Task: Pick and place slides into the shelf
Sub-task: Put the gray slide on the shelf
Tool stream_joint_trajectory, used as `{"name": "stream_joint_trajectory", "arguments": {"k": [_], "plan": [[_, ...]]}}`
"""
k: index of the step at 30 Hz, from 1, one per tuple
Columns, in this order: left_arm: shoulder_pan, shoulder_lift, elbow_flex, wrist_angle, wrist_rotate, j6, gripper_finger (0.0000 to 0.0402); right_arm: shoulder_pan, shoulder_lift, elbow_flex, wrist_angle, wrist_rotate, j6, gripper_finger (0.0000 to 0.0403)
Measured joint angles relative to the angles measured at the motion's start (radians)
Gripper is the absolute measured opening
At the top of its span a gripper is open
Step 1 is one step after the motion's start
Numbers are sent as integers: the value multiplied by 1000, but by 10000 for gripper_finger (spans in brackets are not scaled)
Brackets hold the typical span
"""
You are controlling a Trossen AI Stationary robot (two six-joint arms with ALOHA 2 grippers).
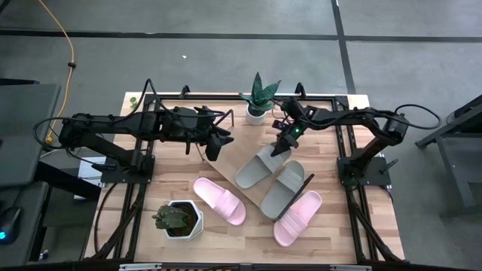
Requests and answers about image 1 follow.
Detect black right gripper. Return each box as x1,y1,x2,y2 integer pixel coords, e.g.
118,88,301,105
270,106,314,157

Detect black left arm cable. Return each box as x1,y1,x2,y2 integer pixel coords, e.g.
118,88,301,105
32,78,225,151

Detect silver metal bracket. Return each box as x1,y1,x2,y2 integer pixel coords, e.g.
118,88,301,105
118,263,163,271
329,264,373,271

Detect black aluminium table frame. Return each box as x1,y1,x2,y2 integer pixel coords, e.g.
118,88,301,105
81,93,407,264

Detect dark grey desk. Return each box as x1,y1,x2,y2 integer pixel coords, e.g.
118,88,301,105
0,181,50,269

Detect snake plant in white pot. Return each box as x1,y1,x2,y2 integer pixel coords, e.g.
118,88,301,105
238,72,282,126

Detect grey metal stand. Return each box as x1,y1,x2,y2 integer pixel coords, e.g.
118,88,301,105
415,93,482,219

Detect cactus in white hexagonal pot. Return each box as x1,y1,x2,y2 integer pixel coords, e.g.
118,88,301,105
151,199,205,241

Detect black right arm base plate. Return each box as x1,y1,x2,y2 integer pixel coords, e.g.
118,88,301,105
337,156,392,187

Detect pink slide sandal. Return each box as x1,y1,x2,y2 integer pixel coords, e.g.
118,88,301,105
193,177,247,227
273,190,323,248

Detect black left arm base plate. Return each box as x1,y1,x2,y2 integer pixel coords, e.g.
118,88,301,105
100,154,156,184

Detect black desk beam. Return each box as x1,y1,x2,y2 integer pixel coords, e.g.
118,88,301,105
35,160,102,200

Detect dark grey desk panel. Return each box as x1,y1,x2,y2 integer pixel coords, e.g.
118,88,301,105
0,83,61,188

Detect grey slide sandal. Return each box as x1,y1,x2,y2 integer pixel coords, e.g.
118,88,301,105
259,160,306,220
235,145,293,189

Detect wooden shelf with black frame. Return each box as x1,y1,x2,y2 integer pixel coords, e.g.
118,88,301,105
194,108,315,222

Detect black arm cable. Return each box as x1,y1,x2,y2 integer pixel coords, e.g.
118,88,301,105
278,98,443,131
32,78,225,151

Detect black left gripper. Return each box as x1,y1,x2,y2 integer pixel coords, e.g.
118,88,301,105
189,106,235,148

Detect black computer mouse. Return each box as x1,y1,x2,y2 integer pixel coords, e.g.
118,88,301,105
0,206,23,245

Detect yellow cable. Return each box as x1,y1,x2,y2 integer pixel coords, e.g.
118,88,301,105
37,0,75,144

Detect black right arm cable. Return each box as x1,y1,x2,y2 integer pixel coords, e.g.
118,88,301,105
278,98,443,131

